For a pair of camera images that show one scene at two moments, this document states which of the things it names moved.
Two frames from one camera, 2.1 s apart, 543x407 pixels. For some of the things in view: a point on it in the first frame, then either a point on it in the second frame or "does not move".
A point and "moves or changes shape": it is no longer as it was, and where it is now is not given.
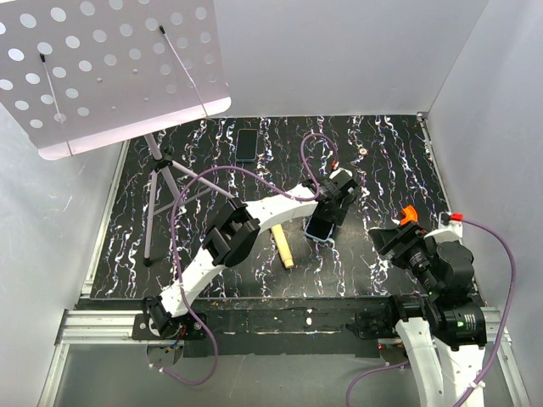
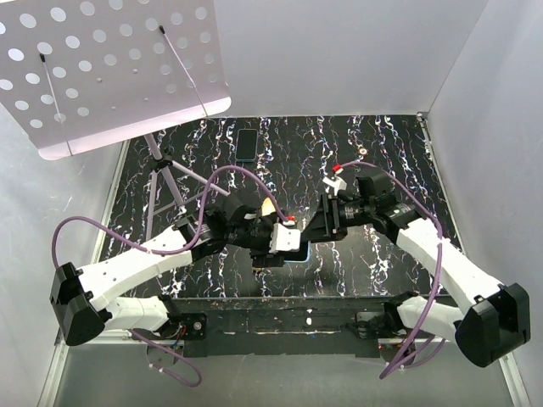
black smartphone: (319, 228) moves or changes shape
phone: (316, 237) moves or changes shape
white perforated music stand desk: (75, 75) does not move
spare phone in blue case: (246, 146) does not move
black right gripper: (383, 239) → (325, 224)
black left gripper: (341, 206) → (263, 257)
